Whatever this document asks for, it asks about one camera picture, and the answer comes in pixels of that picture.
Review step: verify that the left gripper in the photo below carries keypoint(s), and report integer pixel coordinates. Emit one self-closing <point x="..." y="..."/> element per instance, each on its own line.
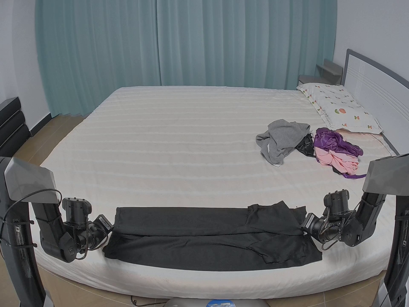
<point x="96" y="238"/>

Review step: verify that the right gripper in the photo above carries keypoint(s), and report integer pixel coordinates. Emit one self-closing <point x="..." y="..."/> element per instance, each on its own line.
<point x="317" y="230"/>

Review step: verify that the black T-shirt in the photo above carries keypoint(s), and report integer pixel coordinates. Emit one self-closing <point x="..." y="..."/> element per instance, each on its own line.
<point x="207" y="235"/>

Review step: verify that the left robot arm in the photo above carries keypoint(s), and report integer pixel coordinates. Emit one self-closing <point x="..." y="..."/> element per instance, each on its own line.
<point x="48" y="229"/>

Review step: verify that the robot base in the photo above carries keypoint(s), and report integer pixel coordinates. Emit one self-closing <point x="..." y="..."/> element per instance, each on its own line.
<point x="185" y="302"/>

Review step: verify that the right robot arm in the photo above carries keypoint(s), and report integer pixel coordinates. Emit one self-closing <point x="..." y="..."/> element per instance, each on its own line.
<point x="380" y="177"/>

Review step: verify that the bed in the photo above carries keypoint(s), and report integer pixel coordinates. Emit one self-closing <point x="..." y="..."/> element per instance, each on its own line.
<point x="191" y="123"/>

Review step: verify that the dark grey garment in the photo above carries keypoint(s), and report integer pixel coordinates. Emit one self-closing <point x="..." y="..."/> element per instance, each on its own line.
<point x="336" y="170"/>

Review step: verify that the pink garment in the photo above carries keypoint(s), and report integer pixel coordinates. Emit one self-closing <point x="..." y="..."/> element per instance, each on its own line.
<point x="332" y="158"/>

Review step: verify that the shiny black garment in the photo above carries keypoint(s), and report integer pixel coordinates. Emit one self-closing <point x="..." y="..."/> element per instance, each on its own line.
<point x="306" y="147"/>

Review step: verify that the purple garment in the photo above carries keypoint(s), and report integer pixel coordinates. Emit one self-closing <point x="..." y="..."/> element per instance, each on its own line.
<point x="327" y="139"/>

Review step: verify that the white printed pillow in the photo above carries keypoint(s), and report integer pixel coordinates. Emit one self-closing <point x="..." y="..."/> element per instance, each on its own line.
<point x="340" y="104"/>

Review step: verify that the black chest of drawers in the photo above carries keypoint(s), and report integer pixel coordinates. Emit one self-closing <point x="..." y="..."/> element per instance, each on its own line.
<point x="12" y="123"/>

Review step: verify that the grey bedside table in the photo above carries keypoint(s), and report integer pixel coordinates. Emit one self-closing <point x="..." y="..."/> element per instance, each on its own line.
<point x="329" y="67"/>

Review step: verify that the blue-green curtain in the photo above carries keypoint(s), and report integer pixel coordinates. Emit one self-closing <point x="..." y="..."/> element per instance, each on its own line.
<point x="96" y="43"/>
<point x="239" y="37"/>

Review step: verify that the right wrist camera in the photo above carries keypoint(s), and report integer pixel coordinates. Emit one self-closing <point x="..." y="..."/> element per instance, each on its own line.
<point x="308" y="222"/>

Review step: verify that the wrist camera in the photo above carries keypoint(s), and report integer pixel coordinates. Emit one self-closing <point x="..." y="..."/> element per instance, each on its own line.
<point x="104" y="223"/>
<point x="308" y="222"/>

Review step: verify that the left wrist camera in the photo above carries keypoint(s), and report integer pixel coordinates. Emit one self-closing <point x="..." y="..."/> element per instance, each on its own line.
<point x="104" y="223"/>

